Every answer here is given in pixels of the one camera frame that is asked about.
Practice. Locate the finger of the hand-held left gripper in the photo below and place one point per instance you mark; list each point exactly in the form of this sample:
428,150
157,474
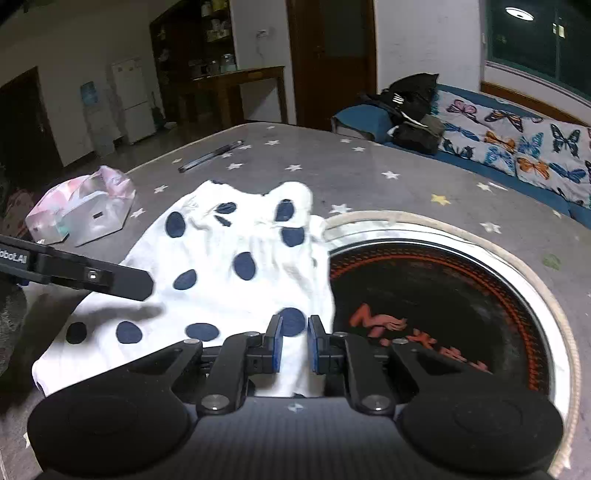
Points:
115,279

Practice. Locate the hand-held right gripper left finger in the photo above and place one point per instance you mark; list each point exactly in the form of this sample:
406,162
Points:
277,344

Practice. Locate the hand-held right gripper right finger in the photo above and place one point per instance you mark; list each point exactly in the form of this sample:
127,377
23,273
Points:
315,344

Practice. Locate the white navy polka dot pants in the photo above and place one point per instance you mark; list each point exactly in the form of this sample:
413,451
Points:
221,249

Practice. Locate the person's left hand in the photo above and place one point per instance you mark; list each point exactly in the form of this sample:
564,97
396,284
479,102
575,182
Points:
10,323

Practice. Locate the pink white plastic bag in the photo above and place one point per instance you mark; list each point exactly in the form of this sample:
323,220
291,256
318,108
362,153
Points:
78,207

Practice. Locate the round black induction cooker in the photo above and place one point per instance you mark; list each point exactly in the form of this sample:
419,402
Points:
438,295

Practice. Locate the black pen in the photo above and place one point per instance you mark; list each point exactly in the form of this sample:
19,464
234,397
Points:
210,157

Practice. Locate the water dispenser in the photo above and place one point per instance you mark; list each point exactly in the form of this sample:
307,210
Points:
97,115

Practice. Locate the white refrigerator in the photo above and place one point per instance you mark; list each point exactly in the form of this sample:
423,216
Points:
134,101

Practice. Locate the grey star tablecloth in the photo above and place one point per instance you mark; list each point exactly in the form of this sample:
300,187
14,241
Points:
277,161

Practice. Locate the blue sofa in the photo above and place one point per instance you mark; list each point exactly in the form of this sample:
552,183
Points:
360,117

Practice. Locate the wooden desk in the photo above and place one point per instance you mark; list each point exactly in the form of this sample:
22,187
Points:
240,76

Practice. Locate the dark wooden shelf cabinet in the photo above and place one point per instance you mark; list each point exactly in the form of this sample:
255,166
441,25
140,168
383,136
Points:
184,46

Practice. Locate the black jacket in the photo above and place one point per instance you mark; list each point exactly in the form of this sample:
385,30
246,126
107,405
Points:
411,101

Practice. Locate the brown wooden door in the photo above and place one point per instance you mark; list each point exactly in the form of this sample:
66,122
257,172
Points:
332,69

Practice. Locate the butterfly print pillow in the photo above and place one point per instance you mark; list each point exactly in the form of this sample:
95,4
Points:
521,143

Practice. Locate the green framed window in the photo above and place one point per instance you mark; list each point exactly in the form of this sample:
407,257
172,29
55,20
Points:
545,41

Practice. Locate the white wall socket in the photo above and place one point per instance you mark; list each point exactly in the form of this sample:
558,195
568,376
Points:
264,33

